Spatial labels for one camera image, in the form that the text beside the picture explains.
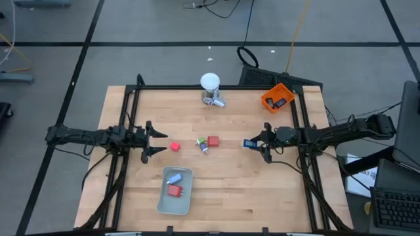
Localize grey stand foot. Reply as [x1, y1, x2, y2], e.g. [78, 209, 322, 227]
[12, 0, 72, 9]
[0, 71, 35, 85]

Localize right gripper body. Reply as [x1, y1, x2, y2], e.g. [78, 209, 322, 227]
[263, 122, 299, 164]

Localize yellow hanging cable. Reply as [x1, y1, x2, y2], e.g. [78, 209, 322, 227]
[0, 32, 33, 73]
[284, 0, 311, 73]

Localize grey plastic bin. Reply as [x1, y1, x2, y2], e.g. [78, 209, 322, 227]
[156, 166, 194, 216]

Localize black floor equipment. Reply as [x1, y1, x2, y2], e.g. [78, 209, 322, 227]
[0, 102, 14, 121]

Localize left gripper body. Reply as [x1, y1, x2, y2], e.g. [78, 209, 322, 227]
[131, 120, 154, 165]

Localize black aluminium table frame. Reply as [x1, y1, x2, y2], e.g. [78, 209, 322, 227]
[74, 73, 354, 234]

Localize black bar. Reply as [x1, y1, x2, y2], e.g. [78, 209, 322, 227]
[341, 146, 394, 178]

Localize black perforated panel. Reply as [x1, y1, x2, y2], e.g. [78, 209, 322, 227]
[238, 64, 324, 89]

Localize light blue charger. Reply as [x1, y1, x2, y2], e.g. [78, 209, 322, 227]
[166, 172, 183, 185]

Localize red wall charger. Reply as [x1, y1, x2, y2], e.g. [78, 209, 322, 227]
[167, 183, 184, 198]

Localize black keyboard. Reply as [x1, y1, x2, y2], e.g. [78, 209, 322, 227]
[370, 186, 420, 232]

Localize black cable with loop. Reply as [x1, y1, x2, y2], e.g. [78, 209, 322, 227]
[236, 0, 260, 69]

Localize white paper sheet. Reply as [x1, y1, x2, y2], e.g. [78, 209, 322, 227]
[344, 153, 378, 197]

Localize black floor cable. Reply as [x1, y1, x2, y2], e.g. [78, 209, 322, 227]
[182, 0, 242, 19]

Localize white mushroom lamp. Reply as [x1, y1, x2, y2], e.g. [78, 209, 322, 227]
[199, 71, 222, 105]

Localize white coiled cable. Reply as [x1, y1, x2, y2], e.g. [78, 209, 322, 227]
[202, 93, 227, 109]

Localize orange plastic bin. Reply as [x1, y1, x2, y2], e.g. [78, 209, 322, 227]
[261, 82, 296, 114]

